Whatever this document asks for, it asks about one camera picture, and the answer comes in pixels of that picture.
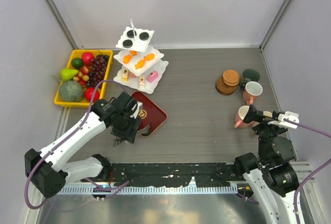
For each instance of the stack of wooden coasters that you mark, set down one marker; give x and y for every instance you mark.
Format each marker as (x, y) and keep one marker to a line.
(228, 82)

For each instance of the cream cake with chocolate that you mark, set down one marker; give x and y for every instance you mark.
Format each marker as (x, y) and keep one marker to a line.
(141, 81)

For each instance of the small red cherry cluster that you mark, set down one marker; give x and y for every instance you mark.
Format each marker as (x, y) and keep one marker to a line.
(82, 77)

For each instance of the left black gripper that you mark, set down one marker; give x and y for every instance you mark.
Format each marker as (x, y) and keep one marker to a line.
(129, 134)

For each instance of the red apple at front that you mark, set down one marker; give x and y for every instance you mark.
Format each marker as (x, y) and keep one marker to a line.
(89, 92)

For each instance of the pink mug upright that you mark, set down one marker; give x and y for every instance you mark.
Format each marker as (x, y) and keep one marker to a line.
(251, 91)

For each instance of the dark purple grape bunch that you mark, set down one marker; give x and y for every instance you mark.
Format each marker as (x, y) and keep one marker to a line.
(97, 70)

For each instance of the pink cake slice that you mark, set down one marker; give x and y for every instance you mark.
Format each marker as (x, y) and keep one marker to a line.
(133, 75)

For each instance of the pink mug lying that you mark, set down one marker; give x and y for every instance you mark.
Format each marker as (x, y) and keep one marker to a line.
(240, 115)

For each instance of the green melon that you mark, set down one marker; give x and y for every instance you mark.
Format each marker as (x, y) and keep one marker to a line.
(71, 91)

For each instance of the red apple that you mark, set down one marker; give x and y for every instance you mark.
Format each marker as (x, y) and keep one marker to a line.
(89, 92)
(87, 58)

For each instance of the pink cake with cherry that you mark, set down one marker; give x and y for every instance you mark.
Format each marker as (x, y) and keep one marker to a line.
(152, 76)

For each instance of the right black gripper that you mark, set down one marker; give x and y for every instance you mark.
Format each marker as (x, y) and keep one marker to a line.
(253, 114)

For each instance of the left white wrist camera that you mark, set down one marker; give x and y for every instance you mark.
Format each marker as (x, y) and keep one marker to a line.
(137, 109)

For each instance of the black round cookie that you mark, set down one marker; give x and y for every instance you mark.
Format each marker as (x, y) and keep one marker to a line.
(127, 43)
(131, 33)
(144, 35)

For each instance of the dark green mug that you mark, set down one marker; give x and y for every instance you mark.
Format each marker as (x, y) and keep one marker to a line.
(249, 75)

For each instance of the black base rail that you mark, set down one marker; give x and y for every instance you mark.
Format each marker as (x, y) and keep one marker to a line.
(175, 175)

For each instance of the green lime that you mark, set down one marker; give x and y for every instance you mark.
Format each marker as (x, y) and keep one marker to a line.
(77, 63)

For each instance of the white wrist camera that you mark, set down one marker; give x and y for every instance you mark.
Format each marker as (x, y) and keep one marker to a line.
(285, 119)
(137, 109)

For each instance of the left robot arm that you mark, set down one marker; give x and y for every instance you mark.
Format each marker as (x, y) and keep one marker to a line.
(49, 169)

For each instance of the metal tweezers tongs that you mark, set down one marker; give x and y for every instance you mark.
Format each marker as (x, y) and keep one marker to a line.
(143, 132)

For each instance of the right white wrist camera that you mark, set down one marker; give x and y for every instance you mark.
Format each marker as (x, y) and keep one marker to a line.
(285, 119)

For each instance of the white three-tier serving stand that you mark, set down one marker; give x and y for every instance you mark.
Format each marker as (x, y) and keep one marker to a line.
(143, 48)

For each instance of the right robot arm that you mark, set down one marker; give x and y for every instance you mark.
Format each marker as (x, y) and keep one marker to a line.
(269, 174)

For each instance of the red apple at back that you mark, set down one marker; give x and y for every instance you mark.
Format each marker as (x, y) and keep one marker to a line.
(87, 58)

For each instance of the cream cup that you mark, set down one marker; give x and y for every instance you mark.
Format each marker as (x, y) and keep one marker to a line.
(254, 124)

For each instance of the green pear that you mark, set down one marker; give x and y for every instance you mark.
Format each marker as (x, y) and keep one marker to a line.
(68, 74)

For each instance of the red lacquer snack tray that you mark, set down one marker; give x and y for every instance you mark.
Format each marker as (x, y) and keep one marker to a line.
(150, 113)

